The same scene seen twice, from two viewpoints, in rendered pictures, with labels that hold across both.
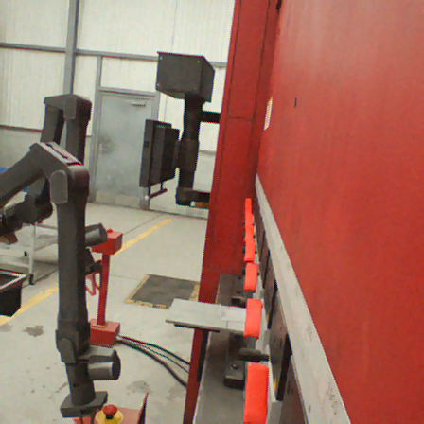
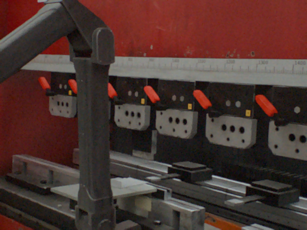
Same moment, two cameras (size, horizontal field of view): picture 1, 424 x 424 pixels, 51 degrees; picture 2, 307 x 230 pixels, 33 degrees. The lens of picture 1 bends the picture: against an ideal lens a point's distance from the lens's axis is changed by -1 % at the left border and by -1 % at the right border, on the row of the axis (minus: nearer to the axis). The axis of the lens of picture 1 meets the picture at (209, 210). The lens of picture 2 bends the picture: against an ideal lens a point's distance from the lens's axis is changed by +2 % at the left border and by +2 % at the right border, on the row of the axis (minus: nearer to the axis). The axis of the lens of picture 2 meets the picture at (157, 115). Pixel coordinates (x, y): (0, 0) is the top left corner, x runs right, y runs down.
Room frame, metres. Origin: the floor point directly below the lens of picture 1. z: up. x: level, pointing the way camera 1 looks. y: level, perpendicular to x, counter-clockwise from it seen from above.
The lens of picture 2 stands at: (0.17, 0.96, 1.36)
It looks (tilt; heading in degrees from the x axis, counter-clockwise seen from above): 5 degrees down; 313
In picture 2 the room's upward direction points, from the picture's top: 3 degrees clockwise
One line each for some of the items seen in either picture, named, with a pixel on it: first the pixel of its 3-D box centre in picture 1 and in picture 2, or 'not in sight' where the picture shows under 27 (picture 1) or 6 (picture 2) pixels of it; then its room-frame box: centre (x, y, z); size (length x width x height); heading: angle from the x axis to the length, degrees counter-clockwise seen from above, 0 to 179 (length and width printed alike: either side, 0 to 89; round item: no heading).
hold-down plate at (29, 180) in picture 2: (238, 289); (29, 183); (1.92, -0.17, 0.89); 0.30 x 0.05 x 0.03; 177
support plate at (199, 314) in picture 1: (211, 315); (104, 189); (1.33, -0.05, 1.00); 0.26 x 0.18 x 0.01; 87
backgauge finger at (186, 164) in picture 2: not in sight; (175, 173); (1.32, -0.36, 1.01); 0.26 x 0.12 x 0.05; 87
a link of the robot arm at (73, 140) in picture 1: (74, 166); not in sight; (1.43, 0.45, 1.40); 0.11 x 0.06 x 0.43; 171
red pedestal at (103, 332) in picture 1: (103, 286); not in sight; (3.02, 0.68, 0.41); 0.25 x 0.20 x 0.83; 87
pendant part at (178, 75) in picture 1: (180, 136); not in sight; (2.60, 0.21, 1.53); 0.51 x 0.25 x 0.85; 173
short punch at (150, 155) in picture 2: not in sight; (143, 143); (1.32, -0.20, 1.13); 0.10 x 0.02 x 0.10; 177
